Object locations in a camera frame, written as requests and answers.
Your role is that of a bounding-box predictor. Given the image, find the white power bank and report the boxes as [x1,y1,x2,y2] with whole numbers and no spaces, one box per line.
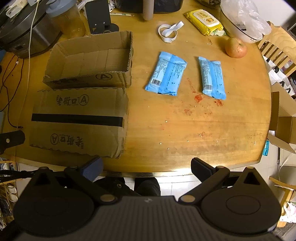
[5,0,50,18]

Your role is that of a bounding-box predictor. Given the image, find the wooden chair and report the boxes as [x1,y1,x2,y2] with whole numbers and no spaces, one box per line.
[257,23,296,77]

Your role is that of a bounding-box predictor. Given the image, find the thin black cable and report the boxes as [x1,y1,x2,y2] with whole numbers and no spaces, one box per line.
[0,54,24,129]

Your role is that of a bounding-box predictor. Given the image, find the wide blue wet wipes packet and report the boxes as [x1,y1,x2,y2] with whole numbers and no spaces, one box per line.
[144,51,188,96]

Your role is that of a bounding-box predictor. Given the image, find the wooden desktop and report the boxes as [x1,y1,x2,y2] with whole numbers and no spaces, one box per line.
[0,0,274,178]

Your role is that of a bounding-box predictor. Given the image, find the shaker bottle with grey lid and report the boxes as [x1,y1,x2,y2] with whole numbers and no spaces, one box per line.
[46,0,87,39]

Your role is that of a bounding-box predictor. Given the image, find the person's legs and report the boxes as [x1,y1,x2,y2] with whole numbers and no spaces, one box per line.
[92,177,161,198]

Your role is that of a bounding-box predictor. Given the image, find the white charging cable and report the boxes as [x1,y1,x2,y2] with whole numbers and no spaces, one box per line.
[27,0,40,82]

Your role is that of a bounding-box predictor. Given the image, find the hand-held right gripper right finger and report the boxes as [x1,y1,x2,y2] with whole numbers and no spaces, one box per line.
[178,158,264,205]

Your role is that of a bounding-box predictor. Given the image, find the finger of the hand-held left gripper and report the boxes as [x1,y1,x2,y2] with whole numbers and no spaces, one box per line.
[0,130,25,152]

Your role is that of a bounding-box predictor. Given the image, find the taped cardboard box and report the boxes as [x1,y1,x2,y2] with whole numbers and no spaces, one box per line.
[29,87,129,159]

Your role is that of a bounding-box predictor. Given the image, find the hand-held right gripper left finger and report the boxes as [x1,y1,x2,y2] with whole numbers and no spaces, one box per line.
[29,156,117,205]

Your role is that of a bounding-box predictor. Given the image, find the white paper bags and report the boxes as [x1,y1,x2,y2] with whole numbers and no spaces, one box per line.
[264,55,296,98]

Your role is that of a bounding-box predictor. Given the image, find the black phone stand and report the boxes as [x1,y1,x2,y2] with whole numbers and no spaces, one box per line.
[85,0,121,36]

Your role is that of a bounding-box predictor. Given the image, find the narrow blue wet wipes packet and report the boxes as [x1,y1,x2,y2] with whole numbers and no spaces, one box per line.
[198,56,227,100]

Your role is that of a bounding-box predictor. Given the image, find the grey rice cooker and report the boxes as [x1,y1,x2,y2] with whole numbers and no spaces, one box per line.
[0,0,63,59]

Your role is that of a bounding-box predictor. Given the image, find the yellow wet wipes packet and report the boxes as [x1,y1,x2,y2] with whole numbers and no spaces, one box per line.
[184,9,226,37]

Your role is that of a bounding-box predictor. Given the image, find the white bowl with plastic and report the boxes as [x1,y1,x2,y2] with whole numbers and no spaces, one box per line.
[220,0,272,39]

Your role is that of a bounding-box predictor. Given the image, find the white elastic band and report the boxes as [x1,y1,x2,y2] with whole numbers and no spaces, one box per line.
[158,21,184,43]

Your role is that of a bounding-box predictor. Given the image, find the shoe rack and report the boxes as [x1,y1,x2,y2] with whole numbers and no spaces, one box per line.
[0,160,22,224]

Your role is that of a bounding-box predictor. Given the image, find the plain cardboard box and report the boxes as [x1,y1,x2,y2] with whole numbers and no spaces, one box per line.
[267,91,296,155]

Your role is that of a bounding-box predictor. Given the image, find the apple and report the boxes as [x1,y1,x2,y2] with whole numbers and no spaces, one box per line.
[225,37,248,58]

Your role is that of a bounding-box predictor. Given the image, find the dark air fryer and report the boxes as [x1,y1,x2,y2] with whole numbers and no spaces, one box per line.
[117,0,184,20]

